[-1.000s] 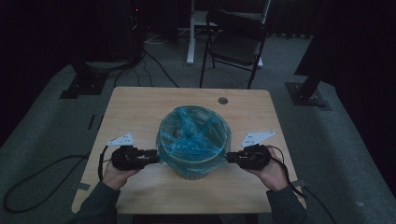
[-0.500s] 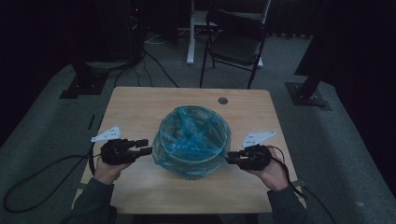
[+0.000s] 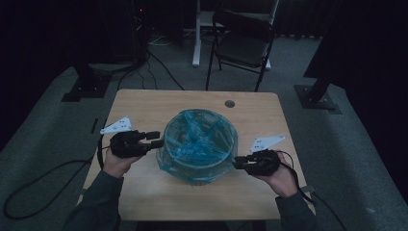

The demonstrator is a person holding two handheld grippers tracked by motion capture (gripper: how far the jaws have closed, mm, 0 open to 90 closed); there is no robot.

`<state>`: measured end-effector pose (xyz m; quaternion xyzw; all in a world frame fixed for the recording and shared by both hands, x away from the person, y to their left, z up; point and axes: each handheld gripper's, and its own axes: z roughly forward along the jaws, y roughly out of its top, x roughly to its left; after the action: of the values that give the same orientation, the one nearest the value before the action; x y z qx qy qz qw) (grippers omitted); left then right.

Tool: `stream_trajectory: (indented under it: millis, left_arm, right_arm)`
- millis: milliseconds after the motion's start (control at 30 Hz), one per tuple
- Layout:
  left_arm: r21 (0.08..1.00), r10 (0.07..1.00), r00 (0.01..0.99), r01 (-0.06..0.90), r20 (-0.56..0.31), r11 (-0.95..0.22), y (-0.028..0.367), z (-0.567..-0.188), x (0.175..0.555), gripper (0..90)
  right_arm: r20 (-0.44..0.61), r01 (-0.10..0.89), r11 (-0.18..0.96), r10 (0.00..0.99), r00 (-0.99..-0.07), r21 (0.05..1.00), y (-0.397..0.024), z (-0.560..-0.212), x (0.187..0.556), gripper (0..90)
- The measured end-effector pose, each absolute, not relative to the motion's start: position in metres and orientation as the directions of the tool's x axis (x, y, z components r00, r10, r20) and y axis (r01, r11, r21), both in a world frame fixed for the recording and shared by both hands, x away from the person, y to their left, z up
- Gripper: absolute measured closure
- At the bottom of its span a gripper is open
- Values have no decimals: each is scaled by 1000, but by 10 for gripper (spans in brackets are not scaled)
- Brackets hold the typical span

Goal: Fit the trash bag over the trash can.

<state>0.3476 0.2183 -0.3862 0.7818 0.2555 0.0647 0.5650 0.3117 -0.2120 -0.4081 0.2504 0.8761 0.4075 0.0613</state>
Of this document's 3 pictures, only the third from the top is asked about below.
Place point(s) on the green ribbed trash bin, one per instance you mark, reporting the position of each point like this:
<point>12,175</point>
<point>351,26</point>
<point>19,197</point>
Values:
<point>198,176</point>

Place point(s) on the person's left hand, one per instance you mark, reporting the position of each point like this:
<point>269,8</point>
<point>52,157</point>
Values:
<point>117,166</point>

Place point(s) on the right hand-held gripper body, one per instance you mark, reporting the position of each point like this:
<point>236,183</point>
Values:
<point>264,162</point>

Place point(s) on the person's right hand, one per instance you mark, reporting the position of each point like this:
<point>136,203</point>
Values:
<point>282,183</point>

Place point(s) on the white desk frame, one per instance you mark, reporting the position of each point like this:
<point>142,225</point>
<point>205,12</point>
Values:
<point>197,38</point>

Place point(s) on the small black floor strip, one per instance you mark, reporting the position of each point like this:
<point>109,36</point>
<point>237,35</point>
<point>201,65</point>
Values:
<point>94,125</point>

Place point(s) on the black folding chair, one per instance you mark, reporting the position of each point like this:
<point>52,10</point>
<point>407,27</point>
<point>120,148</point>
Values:
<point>243,45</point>

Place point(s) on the black stand with base plate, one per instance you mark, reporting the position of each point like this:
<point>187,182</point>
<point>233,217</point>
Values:
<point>86,86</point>
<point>316,96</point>

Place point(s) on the blue plastic trash bag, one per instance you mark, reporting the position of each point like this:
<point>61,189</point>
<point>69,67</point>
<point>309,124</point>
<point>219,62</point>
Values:
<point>195,141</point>

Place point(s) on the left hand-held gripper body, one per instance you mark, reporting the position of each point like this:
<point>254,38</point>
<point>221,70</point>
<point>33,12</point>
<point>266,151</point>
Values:
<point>126,144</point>

